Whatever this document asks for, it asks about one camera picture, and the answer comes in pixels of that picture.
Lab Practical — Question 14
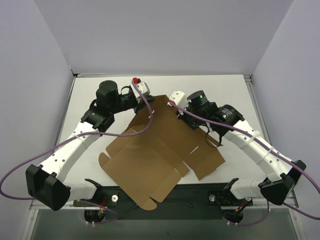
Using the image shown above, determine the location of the brown cardboard box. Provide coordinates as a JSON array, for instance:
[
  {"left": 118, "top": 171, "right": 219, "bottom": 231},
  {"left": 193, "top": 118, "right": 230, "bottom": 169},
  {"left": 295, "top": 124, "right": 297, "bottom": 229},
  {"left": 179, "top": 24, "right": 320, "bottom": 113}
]
[{"left": 98, "top": 95, "right": 225, "bottom": 211}]

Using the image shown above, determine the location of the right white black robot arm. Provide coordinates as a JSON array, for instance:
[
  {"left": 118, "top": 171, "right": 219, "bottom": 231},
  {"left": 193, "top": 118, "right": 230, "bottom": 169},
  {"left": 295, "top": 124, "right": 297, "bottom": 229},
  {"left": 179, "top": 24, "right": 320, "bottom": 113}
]
[{"left": 167, "top": 90, "right": 301, "bottom": 206}]

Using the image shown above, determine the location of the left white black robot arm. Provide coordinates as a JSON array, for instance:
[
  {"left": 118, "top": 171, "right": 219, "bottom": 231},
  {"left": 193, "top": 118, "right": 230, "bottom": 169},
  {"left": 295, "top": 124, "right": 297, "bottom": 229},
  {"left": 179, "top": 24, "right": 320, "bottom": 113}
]
[{"left": 25, "top": 77, "right": 154, "bottom": 211}]

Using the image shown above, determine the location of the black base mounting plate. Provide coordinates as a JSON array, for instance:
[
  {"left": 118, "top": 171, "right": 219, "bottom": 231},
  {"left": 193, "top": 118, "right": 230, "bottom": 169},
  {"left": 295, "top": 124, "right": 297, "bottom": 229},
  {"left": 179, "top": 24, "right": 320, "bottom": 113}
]
[{"left": 73, "top": 183, "right": 253, "bottom": 223}]

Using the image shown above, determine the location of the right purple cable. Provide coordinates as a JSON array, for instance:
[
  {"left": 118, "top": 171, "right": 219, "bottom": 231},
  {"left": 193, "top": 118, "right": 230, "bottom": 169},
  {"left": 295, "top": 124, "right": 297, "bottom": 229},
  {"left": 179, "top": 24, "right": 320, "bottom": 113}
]
[{"left": 168, "top": 102, "right": 320, "bottom": 227}]

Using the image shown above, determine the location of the purple cable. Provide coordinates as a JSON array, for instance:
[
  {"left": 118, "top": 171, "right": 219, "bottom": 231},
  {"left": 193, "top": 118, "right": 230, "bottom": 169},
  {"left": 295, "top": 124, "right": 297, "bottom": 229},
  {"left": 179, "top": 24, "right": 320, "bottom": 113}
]
[
  {"left": 168, "top": 102, "right": 320, "bottom": 227},
  {"left": 0, "top": 83, "right": 155, "bottom": 225}
]

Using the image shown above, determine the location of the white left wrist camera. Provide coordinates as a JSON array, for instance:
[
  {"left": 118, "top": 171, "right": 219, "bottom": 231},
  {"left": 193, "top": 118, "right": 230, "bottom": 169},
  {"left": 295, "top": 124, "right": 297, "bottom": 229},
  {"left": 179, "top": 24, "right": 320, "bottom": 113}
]
[{"left": 130, "top": 77, "right": 151, "bottom": 102}]

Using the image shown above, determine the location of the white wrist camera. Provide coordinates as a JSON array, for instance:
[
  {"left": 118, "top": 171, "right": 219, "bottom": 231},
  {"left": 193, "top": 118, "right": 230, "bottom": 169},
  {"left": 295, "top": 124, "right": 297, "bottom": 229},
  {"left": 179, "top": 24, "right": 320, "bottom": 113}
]
[
  {"left": 167, "top": 90, "right": 189, "bottom": 109},
  {"left": 130, "top": 77, "right": 151, "bottom": 102}
]

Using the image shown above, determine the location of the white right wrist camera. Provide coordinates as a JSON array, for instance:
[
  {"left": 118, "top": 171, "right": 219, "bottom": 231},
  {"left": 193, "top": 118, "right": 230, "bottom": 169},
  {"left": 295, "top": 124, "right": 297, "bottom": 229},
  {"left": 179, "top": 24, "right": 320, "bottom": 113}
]
[{"left": 167, "top": 90, "right": 189, "bottom": 109}]

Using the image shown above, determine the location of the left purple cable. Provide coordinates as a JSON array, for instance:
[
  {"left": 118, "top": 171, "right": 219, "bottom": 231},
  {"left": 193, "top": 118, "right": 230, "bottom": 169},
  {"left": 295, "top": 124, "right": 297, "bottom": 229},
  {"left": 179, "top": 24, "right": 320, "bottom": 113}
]
[{"left": 0, "top": 83, "right": 155, "bottom": 225}]

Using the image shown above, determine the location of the aluminium frame rail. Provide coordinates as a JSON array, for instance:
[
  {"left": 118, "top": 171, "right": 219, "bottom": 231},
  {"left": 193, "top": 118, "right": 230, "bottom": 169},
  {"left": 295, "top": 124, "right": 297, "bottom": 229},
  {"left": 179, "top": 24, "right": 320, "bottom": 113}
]
[{"left": 284, "top": 194, "right": 300, "bottom": 208}]

